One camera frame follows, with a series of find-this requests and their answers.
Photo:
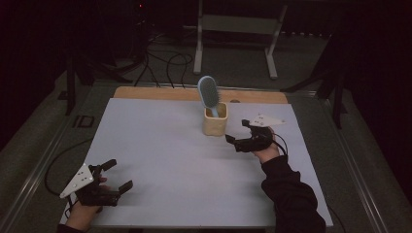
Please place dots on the pale lavender table mat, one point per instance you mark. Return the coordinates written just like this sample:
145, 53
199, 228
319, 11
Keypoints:
155, 149

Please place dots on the light blue hairbrush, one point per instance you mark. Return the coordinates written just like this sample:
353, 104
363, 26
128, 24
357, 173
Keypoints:
208, 92

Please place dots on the person's right hand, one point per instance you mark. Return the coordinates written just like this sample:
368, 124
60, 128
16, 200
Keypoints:
268, 153

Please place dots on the white metal stand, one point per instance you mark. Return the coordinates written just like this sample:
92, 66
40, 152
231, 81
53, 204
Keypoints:
238, 24

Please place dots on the person's left hand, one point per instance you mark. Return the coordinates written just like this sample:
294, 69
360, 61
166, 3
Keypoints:
81, 216

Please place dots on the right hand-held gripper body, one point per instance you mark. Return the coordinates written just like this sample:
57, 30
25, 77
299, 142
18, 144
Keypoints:
259, 139

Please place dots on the metal floor rail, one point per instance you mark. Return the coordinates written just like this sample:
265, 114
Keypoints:
35, 174
356, 168

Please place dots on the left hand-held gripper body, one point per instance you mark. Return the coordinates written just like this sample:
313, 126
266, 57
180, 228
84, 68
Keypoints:
81, 179

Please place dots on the black tripod stand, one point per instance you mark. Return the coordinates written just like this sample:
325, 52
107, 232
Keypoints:
338, 97
70, 87

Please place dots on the beige square holder cup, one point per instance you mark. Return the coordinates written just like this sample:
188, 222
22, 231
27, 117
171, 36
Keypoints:
215, 126

